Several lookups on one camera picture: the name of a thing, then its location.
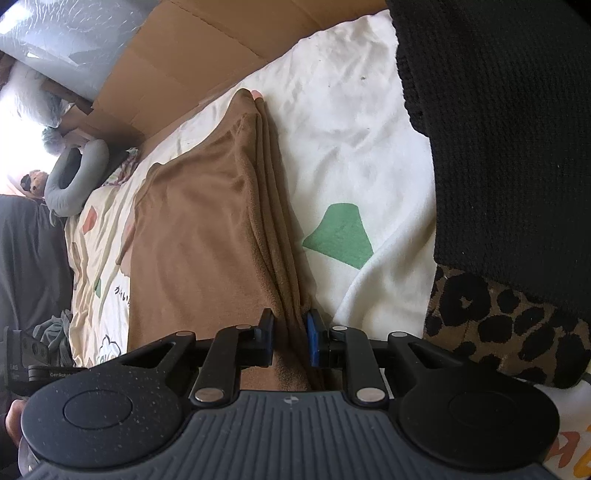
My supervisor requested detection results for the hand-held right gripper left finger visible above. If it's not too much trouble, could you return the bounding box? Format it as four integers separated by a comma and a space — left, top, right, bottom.
122, 308, 277, 408

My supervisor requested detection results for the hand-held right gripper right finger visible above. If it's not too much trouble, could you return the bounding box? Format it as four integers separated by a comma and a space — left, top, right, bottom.
306, 309, 455, 409

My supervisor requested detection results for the brown printed t-shirt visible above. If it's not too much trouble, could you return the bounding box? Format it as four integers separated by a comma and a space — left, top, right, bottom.
117, 88, 326, 393

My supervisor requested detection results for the person's left hand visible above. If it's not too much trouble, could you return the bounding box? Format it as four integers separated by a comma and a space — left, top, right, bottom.
0, 399, 31, 441

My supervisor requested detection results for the grey-green garment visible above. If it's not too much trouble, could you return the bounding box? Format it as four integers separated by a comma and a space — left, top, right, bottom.
32, 309, 75, 367

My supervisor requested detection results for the dark grey pillow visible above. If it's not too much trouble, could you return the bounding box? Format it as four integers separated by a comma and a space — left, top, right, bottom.
0, 194, 75, 342

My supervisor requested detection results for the leopard print cloth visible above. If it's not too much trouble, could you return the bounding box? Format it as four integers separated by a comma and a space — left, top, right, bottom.
424, 263, 591, 389

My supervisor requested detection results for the brown teddy bear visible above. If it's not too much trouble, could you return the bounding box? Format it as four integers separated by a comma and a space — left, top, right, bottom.
19, 170, 49, 199

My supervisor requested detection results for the grey neck pillow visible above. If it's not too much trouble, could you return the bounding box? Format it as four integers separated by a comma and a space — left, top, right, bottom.
45, 138, 110, 217

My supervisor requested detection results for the floral cloth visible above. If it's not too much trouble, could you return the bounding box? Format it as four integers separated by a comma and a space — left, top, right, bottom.
102, 148, 139, 188

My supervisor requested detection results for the cream bear print bed sheet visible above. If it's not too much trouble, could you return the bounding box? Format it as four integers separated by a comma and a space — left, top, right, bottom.
65, 9, 591, 480

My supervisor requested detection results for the grey fluffy bundle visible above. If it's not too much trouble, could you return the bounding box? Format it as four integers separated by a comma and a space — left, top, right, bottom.
41, 127, 68, 158

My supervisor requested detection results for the small cardboard box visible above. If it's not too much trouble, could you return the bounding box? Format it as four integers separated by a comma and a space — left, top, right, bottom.
60, 99, 146, 148

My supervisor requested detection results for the white pillow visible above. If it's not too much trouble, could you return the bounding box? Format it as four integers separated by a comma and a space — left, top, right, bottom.
0, 60, 77, 127

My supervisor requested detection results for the black knit garment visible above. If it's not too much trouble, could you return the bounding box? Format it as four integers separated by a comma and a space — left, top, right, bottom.
385, 0, 591, 324

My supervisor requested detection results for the folded cardboard sheet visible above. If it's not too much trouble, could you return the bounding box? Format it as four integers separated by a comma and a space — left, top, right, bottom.
90, 0, 389, 139

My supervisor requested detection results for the grey plastic wrapped mattress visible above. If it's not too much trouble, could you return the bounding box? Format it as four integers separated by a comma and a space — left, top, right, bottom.
0, 0, 158, 102

